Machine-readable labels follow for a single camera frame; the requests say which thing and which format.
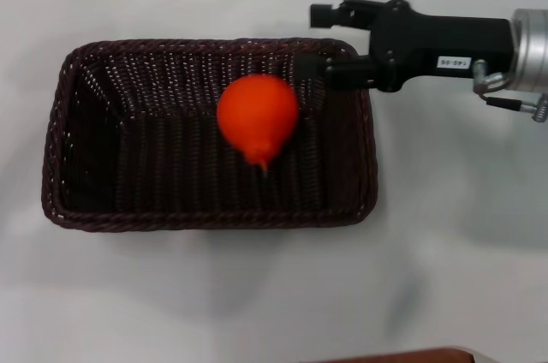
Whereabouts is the gripper cable with metal connector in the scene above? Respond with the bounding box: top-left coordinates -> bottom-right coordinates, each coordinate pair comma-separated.
470,58 -> 548,124

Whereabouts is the orange plastic pear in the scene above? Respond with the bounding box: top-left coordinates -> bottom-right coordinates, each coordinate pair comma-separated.
216,73 -> 301,172

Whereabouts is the dark brown woven basket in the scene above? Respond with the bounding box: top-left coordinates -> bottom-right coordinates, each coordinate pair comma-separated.
40,37 -> 380,232

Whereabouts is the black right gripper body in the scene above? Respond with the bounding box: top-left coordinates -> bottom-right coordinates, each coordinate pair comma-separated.
366,0 -> 515,93

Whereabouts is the brown board edge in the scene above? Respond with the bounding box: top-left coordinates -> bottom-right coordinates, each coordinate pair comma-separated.
307,345 -> 477,363

